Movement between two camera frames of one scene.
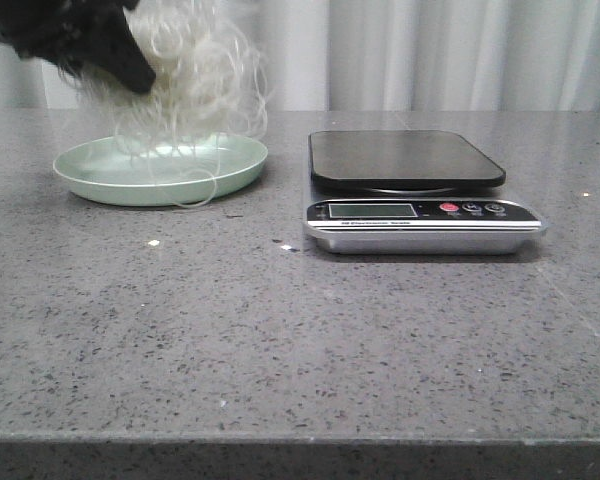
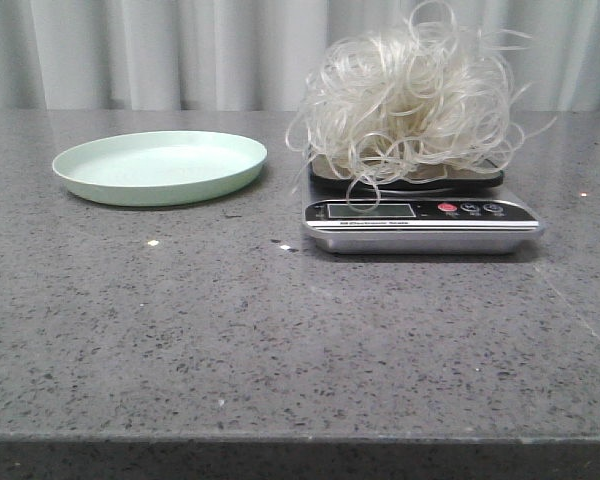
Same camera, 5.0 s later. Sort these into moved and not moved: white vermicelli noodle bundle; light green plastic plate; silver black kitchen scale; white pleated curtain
Moved: white vermicelli noodle bundle
Not moved: silver black kitchen scale; white pleated curtain; light green plastic plate
